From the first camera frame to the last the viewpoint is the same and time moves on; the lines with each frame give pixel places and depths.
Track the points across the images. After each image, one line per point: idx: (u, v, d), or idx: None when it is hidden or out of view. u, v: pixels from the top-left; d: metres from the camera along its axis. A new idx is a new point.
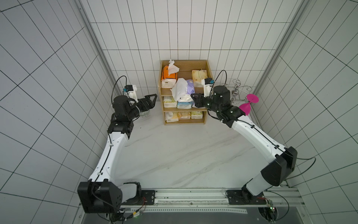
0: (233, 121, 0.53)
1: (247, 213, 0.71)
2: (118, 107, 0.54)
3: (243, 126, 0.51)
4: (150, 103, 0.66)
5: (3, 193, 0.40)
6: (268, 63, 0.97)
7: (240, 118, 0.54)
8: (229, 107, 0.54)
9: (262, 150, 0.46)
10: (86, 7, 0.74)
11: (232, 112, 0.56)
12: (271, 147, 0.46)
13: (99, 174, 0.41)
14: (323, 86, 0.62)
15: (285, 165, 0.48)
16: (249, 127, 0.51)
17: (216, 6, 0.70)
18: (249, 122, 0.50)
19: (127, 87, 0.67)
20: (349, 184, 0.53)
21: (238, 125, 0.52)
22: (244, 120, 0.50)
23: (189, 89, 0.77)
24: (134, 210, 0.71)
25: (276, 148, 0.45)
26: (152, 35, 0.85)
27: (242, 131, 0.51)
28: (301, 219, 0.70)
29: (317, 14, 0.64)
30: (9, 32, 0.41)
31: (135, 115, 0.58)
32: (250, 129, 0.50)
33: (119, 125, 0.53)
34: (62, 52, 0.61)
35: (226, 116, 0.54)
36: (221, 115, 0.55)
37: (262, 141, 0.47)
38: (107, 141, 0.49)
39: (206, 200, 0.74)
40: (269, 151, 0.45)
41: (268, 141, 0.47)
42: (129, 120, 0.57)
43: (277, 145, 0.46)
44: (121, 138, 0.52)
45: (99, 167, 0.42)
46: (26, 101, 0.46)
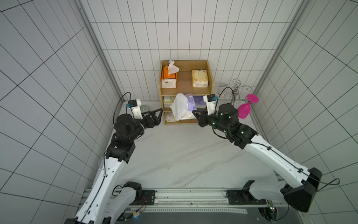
0: (246, 143, 0.48)
1: (247, 213, 0.71)
2: (120, 128, 0.49)
3: (257, 150, 0.47)
4: (155, 120, 0.60)
5: (3, 193, 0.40)
6: (268, 63, 0.97)
7: (253, 139, 0.49)
8: (238, 127, 0.53)
9: (285, 175, 0.43)
10: (86, 7, 0.74)
11: (244, 133, 0.51)
12: (293, 172, 0.42)
13: (86, 213, 0.38)
14: (323, 86, 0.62)
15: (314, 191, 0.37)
16: (265, 149, 0.47)
17: (216, 6, 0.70)
18: (264, 143, 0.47)
19: (131, 103, 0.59)
20: (349, 184, 0.53)
21: (254, 149, 0.47)
22: (259, 141, 0.49)
23: (190, 106, 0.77)
24: (134, 210, 0.71)
25: (300, 172, 0.41)
26: (152, 35, 0.85)
27: (258, 154, 0.47)
28: (301, 219, 0.70)
29: (317, 14, 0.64)
30: (9, 32, 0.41)
31: (139, 133, 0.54)
32: (266, 153, 0.46)
33: (118, 149, 0.49)
34: (62, 52, 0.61)
35: (238, 137, 0.50)
36: (232, 136, 0.50)
37: (282, 164, 0.43)
38: (102, 170, 0.44)
39: (206, 200, 0.74)
40: (293, 177, 0.41)
41: (289, 164, 0.43)
42: (130, 142, 0.52)
43: (299, 169, 0.42)
44: (116, 168, 0.47)
45: (88, 202, 0.39)
46: (27, 101, 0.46)
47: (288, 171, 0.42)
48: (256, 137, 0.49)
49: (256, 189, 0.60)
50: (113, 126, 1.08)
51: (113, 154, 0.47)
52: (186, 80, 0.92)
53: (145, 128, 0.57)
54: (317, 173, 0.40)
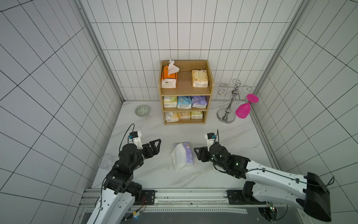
0: (244, 172, 0.53)
1: (247, 213, 0.71)
2: (124, 157, 0.52)
3: (256, 174, 0.51)
4: (155, 150, 0.65)
5: (3, 193, 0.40)
6: (268, 63, 0.97)
7: (247, 167, 0.54)
8: (232, 159, 0.59)
9: (288, 189, 0.46)
10: (86, 7, 0.74)
11: (238, 164, 0.56)
12: (293, 184, 0.44)
13: None
14: (323, 86, 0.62)
15: (319, 198, 0.42)
16: (261, 172, 0.51)
17: (216, 6, 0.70)
18: (258, 167, 0.52)
19: (133, 134, 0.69)
20: (349, 185, 0.53)
21: (252, 175, 0.52)
22: (253, 167, 0.53)
23: (188, 157, 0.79)
24: (134, 210, 0.71)
25: (299, 183, 0.44)
26: (152, 35, 0.85)
27: (259, 178, 0.51)
28: (301, 219, 0.70)
29: (317, 14, 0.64)
30: (9, 31, 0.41)
31: (139, 164, 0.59)
32: (264, 175, 0.50)
33: (116, 178, 0.50)
34: (62, 52, 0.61)
35: (237, 171, 0.55)
36: (231, 171, 0.56)
37: (282, 181, 0.46)
38: (98, 202, 0.46)
39: (206, 200, 0.74)
40: (295, 189, 0.44)
41: (287, 178, 0.46)
42: (129, 172, 0.54)
43: (297, 179, 0.45)
44: (112, 200, 0.49)
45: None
46: (27, 101, 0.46)
47: (288, 185, 0.45)
48: (250, 165, 0.54)
49: (261, 194, 0.60)
50: (113, 126, 1.08)
51: (112, 183, 0.49)
52: (186, 80, 0.92)
53: (144, 158, 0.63)
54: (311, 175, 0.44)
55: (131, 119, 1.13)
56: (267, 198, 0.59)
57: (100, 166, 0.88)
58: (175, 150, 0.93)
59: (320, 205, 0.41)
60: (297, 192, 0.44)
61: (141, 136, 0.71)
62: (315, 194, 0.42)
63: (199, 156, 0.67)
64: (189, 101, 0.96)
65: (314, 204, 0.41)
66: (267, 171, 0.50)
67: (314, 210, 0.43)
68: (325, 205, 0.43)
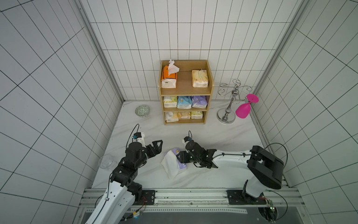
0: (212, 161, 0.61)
1: (247, 213, 0.71)
2: (129, 153, 0.56)
3: (218, 159, 0.59)
4: (157, 148, 0.69)
5: (3, 193, 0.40)
6: (268, 63, 0.97)
7: (213, 155, 0.62)
8: (204, 153, 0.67)
9: (239, 164, 0.51)
10: (86, 7, 0.74)
11: (208, 156, 0.64)
12: (241, 159, 0.50)
13: None
14: (323, 87, 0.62)
15: (258, 164, 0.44)
16: (221, 156, 0.58)
17: (216, 5, 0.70)
18: (218, 153, 0.61)
19: (136, 134, 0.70)
20: (349, 184, 0.53)
21: (216, 161, 0.59)
22: (216, 154, 0.61)
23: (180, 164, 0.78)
24: (133, 210, 0.71)
25: (244, 156, 0.50)
26: (152, 35, 0.85)
27: (223, 163, 0.57)
28: (301, 218, 0.70)
29: (318, 13, 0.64)
30: (9, 31, 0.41)
31: (142, 163, 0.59)
32: (223, 158, 0.57)
33: (123, 173, 0.54)
34: (62, 52, 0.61)
35: (208, 163, 0.62)
36: (203, 163, 0.65)
37: (233, 159, 0.53)
38: (105, 193, 0.49)
39: (206, 200, 0.74)
40: (242, 162, 0.49)
41: (236, 155, 0.53)
42: (135, 169, 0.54)
43: (243, 154, 0.51)
44: (118, 192, 0.52)
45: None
46: (27, 101, 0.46)
47: (238, 160, 0.51)
48: (215, 153, 0.62)
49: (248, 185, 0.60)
50: (113, 126, 1.08)
51: (118, 178, 0.52)
52: (186, 80, 0.92)
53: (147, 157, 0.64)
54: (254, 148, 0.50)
55: (131, 119, 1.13)
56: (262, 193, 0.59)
57: (100, 166, 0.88)
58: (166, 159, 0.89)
59: (261, 171, 0.45)
60: (244, 164, 0.49)
61: (144, 135, 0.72)
62: (255, 161, 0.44)
63: (181, 159, 0.75)
64: (189, 101, 0.97)
65: (257, 171, 0.45)
66: (225, 155, 0.57)
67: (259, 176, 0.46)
68: (267, 170, 0.46)
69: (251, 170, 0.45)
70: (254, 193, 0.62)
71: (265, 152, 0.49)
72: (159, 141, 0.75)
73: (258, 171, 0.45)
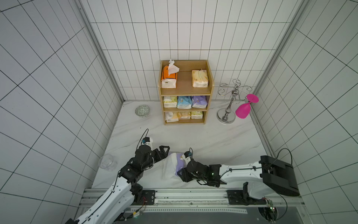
0: (219, 178, 0.57)
1: (247, 213, 0.71)
2: (138, 155, 0.61)
3: (227, 177, 0.55)
4: (163, 153, 0.72)
5: (3, 193, 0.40)
6: (268, 63, 0.97)
7: (220, 173, 0.57)
8: (208, 170, 0.64)
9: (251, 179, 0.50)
10: (86, 8, 0.74)
11: (213, 174, 0.60)
12: (253, 173, 0.47)
13: (86, 218, 0.43)
14: (323, 87, 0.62)
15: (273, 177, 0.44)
16: (230, 172, 0.54)
17: (216, 5, 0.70)
18: (226, 170, 0.56)
19: (145, 138, 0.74)
20: (349, 184, 0.53)
21: (224, 178, 0.56)
22: (223, 171, 0.57)
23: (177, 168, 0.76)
24: (134, 210, 0.71)
25: (256, 170, 0.47)
26: (152, 35, 0.85)
27: (231, 178, 0.55)
28: (301, 219, 0.70)
29: (317, 13, 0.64)
30: (9, 32, 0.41)
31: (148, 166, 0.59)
32: (232, 174, 0.53)
33: (130, 172, 0.57)
34: (62, 52, 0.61)
35: (215, 180, 0.58)
36: (210, 182, 0.60)
37: (244, 174, 0.50)
38: (112, 185, 0.52)
39: (206, 200, 0.74)
40: (256, 177, 0.46)
41: (247, 170, 0.49)
42: (141, 170, 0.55)
43: (254, 167, 0.48)
44: (123, 187, 0.55)
45: (91, 210, 0.45)
46: (27, 101, 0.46)
47: (250, 175, 0.48)
48: (220, 170, 0.58)
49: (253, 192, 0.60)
50: (113, 126, 1.08)
51: (125, 175, 0.56)
52: (186, 80, 0.92)
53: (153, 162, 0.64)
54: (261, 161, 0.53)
55: (131, 119, 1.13)
56: (262, 194, 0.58)
57: (100, 166, 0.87)
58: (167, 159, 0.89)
59: (278, 183, 0.43)
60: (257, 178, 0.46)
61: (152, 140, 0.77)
62: (270, 174, 0.44)
63: (182, 178, 0.69)
64: (189, 101, 0.96)
65: (274, 185, 0.43)
66: (233, 171, 0.54)
67: (277, 188, 0.45)
68: (282, 180, 0.44)
69: (268, 185, 0.44)
70: (254, 194, 0.62)
71: (276, 161, 0.48)
72: (165, 146, 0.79)
73: (274, 184, 0.43)
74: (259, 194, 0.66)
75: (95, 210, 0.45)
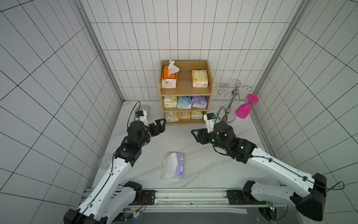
0: (248, 159, 0.49)
1: (247, 213, 0.71)
2: (131, 132, 0.54)
3: (260, 163, 0.48)
4: (161, 128, 0.67)
5: (3, 193, 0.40)
6: (268, 63, 0.97)
7: (253, 154, 0.50)
8: (237, 142, 0.54)
9: (290, 184, 0.43)
10: (86, 7, 0.74)
11: (243, 148, 0.52)
12: (299, 181, 0.42)
13: (88, 206, 0.40)
14: (323, 87, 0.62)
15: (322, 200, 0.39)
16: (267, 161, 0.47)
17: (216, 5, 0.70)
18: (265, 156, 0.49)
19: (139, 113, 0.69)
20: (349, 184, 0.53)
21: (255, 162, 0.48)
22: (260, 155, 0.49)
23: (178, 170, 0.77)
24: (134, 210, 0.71)
25: (305, 181, 0.42)
26: (152, 35, 0.85)
27: (262, 167, 0.48)
28: (301, 219, 0.70)
29: (318, 13, 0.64)
30: (9, 32, 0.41)
31: (146, 141, 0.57)
32: (270, 165, 0.46)
33: (126, 151, 0.52)
34: (62, 52, 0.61)
35: (238, 153, 0.50)
36: (233, 153, 0.52)
37: (286, 175, 0.44)
38: (108, 169, 0.48)
39: (206, 200, 0.74)
40: (300, 186, 0.41)
41: (294, 174, 0.43)
42: (138, 148, 0.56)
43: (304, 177, 0.43)
44: (122, 168, 0.50)
45: (92, 196, 0.42)
46: (27, 101, 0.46)
47: (293, 180, 0.42)
48: (256, 151, 0.50)
49: (259, 192, 0.60)
50: (113, 126, 1.08)
51: (121, 155, 0.51)
52: (186, 80, 0.92)
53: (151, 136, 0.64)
54: (321, 178, 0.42)
55: (131, 119, 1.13)
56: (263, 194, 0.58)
57: (100, 166, 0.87)
58: (167, 159, 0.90)
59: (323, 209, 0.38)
60: (300, 189, 0.41)
61: (146, 114, 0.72)
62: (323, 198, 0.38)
63: (197, 138, 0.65)
64: (189, 101, 0.96)
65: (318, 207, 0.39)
66: (273, 162, 0.47)
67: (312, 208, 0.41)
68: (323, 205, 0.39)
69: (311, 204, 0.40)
70: (258, 195, 0.61)
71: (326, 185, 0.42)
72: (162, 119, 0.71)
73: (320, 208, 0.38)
74: (259, 193, 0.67)
75: (96, 194, 0.42)
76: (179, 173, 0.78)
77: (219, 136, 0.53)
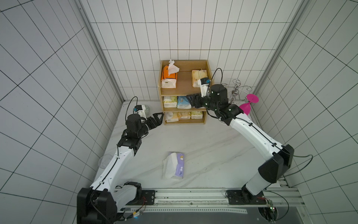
0: (230, 118, 0.53)
1: (247, 213, 0.71)
2: (129, 124, 0.59)
3: (239, 125, 0.51)
4: (159, 121, 0.71)
5: (3, 193, 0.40)
6: (268, 63, 0.97)
7: (237, 116, 0.54)
8: (227, 104, 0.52)
9: (259, 148, 0.47)
10: (86, 7, 0.74)
11: (230, 110, 0.55)
12: (268, 144, 0.46)
13: (100, 183, 0.42)
14: (323, 87, 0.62)
15: (282, 163, 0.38)
16: (247, 124, 0.51)
17: (216, 6, 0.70)
18: (246, 120, 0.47)
19: (137, 107, 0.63)
20: (349, 184, 0.53)
21: (236, 123, 0.52)
22: (244, 118, 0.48)
23: (178, 170, 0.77)
24: (134, 210, 0.71)
25: (273, 146, 0.46)
26: (152, 35, 0.85)
27: (240, 130, 0.51)
28: (301, 219, 0.70)
29: (317, 14, 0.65)
30: (9, 32, 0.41)
31: (144, 132, 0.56)
32: (248, 128, 0.50)
33: (129, 141, 0.57)
34: (62, 52, 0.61)
35: (224, 114, 0.54)
36: (219, 112, 0.55)
37: (258, 138, 0.48)
38: (114, 154, 0.51)
39: (206, 200, 0.74)
40: (266, 149, 0.45)
41: (265, 138, 0.48)
42: (138, 137, 0.61)
43: (274, 143, 0.46)
44: (127, 153, 0.55)
45: (102, 176, 0.44)
46: (27, 101, 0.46)
47: (263, 143, 0.47)
48: (241, 115, 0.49)
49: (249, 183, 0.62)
50: (113, 126, 1.08)
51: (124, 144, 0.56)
52: (186, 80, 0.92)
53: (149, 129, 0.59)
54: (288, 148, 0.45)
55: None
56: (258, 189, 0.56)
57: (100, 166, 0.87)
58: (168, 158, 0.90)
59: (278, 168, 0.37)
60: (265, 151, 0.45)
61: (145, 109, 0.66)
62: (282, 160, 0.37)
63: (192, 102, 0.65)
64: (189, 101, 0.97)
65: (274, 166, 0.42)
66: (252, 126, 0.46)
67: (268, 166, 0.44)
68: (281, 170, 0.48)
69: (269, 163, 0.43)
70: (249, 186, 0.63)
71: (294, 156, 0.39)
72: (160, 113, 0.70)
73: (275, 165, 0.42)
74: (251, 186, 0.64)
75: (106, 175, 0.45)
76: (179, 173, 0.78)
77: (212, 95, 0.56)
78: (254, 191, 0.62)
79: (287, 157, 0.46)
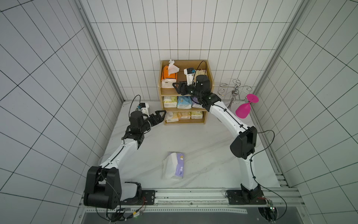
0: (210, 105, 0.63)
1: (247, 213, 0.71)
2: (133, 120, 0.64)
3: (216, 111, 0.61)
4: (161, 118, 0.75)
5: (3, 193, 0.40)
6: (268, 63, 0.97)
7: (216, 103, 0.63)
8: (208, 94, 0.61)
9: (230, 128, 0.56)
10: (86, 7, 0.74)
11: (210, 99, 0.65)
12: (236, 126, 0.56)
13: (108, 163, 0.46)
14: (323, 87, 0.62)
15: (245, 139, 0.59)
16: (222, 110, 0.61)
17: (216, 6, 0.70)
18: (222, 107, 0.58)
19: (141, 105, 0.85)
20: (349, 184, 0.53)
21: (214, 109, 0.61)
22: (220, 105, 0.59)
23: (178, 170, 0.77)
24: (134, 210, 0.71)
25: (240, 127, 0.56)
26: (152, 35, 0.85)
27: (217, 115, 0.60)
28: (301, 219, 0.70)
29: (317, 14, 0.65)
30: (9, 32, 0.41)
31: (146, 129, 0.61)
32: (222, 113, 0.60)
33: (133, 134, 0.62)
34: (62, 52, 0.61)
35: (205, 101, 0.64)
36: (201, 100, 0.64)
37: (230, 121, 0.58)
38: (120, 143, 0.56)
39: (206, 200, 0.74)
40: (234, 129, 0.55)
41: (235, 121, 0.58)
42: (141, 133, 0.66)
43: (241, 125, 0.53)
44: (132, 143, 0.59)
45: (110, 158, 0.48)
46: (27, 101, 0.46)
47: (232, 125, 0.56)
48: (218, 103, 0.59)
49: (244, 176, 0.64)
50: (113, 126, 1.08)
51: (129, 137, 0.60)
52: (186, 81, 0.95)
53: (151, 125, 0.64)
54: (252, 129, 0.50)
55: None
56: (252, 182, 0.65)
57: None
58: (167, 158, 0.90)
59: (243, 144, 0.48)
60: (234, 131, 0.55)
61: (148, 107, 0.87)
62: (245, 137, 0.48)
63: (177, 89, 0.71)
64: (189, 101, 0.97)
65: (240, 143, 0.54)
66: (225, 111, 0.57)
67: (236, 143, 0.54)
68: (246, 145, 0.58)
69: (237, 141, 0.52)
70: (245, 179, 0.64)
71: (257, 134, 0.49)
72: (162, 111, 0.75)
73: (240, 142, 0.53)
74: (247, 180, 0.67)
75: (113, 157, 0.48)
76: (179, 173, 0.78)
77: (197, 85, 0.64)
78: (248, 183, 0.64)
79: (251, 135, 0.56)
